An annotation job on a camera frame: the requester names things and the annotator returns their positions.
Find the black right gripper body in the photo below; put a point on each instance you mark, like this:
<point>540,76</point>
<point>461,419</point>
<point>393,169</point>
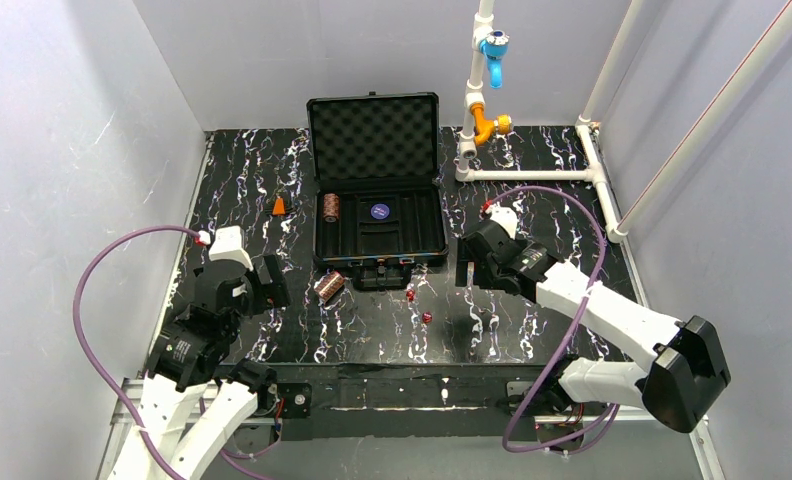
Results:
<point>478,253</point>

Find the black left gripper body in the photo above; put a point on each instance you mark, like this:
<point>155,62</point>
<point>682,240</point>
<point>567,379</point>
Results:
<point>263,282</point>

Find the purple small blind button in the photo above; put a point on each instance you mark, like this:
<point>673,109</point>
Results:
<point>380,211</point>

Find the orange black chip roll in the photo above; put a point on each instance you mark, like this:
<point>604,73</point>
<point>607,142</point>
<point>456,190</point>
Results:
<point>331,208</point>

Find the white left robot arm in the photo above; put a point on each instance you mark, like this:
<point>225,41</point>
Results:
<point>184,360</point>

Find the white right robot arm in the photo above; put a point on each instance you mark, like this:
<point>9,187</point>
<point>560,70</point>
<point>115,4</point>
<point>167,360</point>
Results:
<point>675,369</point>

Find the black poker set case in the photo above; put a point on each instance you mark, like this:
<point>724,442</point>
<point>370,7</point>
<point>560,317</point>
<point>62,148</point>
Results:
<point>378,149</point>

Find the orange black chip stack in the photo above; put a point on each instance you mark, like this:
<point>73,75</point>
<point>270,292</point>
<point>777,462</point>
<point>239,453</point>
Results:
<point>329,286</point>

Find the orange black small clip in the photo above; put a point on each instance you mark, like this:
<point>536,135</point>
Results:
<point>280,206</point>

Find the orange brass valve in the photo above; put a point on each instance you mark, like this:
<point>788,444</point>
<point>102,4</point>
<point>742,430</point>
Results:
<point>485,128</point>

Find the blue valve handle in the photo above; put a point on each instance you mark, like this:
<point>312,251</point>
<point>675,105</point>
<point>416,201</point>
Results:
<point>494,47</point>

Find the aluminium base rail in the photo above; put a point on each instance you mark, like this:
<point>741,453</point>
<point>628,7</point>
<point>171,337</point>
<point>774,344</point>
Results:
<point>379,421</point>

